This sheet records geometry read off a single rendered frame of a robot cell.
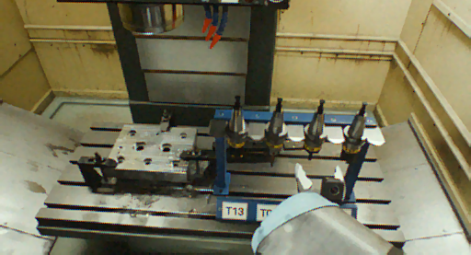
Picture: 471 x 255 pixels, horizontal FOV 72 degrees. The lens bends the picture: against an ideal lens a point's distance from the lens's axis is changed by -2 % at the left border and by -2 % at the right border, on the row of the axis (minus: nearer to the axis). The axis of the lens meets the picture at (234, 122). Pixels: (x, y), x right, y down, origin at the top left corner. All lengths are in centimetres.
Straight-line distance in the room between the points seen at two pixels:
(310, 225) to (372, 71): 163
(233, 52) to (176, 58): 25
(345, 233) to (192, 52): 113
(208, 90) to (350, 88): 89
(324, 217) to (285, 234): 5
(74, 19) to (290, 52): 117
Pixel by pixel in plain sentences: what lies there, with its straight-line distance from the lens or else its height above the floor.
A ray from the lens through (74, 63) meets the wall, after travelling 216.
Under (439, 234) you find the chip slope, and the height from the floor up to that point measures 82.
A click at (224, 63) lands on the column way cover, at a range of 142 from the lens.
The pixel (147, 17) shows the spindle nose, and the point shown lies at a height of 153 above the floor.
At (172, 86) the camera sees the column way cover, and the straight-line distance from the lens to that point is 153.
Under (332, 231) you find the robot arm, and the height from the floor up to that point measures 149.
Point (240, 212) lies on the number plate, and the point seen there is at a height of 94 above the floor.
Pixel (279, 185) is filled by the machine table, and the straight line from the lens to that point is 121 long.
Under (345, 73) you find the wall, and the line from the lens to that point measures 196.
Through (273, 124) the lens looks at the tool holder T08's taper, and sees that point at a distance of 90.
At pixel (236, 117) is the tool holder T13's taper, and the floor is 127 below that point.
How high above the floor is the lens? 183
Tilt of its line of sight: 40 degrees down
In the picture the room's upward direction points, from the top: straight up
